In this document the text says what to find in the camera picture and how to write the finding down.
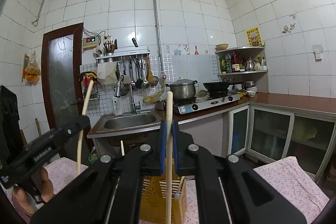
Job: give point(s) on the wooden chopstick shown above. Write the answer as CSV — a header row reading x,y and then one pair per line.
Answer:
x,y
169,155
82,127
122,148

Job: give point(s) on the person left hand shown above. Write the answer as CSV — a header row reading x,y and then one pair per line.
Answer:
x,y
31,195

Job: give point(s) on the stacked bowls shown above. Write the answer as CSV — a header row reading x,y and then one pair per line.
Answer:
x,y
245,88

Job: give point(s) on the white wall switch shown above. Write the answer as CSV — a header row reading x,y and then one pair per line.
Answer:
x,y
318,51

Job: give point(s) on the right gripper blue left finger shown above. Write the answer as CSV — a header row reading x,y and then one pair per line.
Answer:
x,y
163,132

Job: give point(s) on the wall utensil rack shelf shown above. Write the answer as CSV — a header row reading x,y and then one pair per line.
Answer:
x,y
132,52

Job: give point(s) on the lower kitchen cabinets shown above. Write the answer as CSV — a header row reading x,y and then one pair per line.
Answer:
x,y
270,133

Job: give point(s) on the yellow perforated utensil holder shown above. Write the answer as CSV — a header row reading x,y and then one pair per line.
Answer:
x,y
153,200

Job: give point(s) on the hanging orange plastic bag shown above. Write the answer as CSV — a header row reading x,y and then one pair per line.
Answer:
x,y
30,70

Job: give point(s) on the dark red framed glass door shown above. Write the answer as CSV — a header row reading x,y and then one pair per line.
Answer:
x,y
61,60

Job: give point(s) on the corner shelf with bottles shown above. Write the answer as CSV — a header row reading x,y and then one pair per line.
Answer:
x,y
241,60

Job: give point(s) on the yellow wall poster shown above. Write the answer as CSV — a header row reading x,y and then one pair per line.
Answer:
x,y
254,37

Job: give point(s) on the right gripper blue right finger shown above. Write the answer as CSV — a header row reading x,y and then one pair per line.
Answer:
x,y
175,132

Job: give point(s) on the gas stove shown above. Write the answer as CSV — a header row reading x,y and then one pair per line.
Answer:
x,y
195,104

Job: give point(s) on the steel faucet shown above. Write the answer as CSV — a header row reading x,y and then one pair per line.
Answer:
x,y
123,89

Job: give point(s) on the floral pink tablecloth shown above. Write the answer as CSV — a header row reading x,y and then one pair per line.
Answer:
x,y
285,175

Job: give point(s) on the steel cooking pot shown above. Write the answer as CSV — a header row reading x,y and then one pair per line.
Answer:
x,y
183,89

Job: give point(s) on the wall power box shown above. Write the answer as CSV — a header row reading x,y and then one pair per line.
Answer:
x,y
91,42

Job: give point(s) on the vertical wall pipe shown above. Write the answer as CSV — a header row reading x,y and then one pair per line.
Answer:
x,y
156,19

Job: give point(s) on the black wok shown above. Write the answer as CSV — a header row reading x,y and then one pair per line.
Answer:
x,y
219,89

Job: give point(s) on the white soap bottle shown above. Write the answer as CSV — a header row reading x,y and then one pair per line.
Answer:
x,y
117,105

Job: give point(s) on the steel kitchen sink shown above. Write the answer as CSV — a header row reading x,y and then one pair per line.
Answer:
x,y
125,124

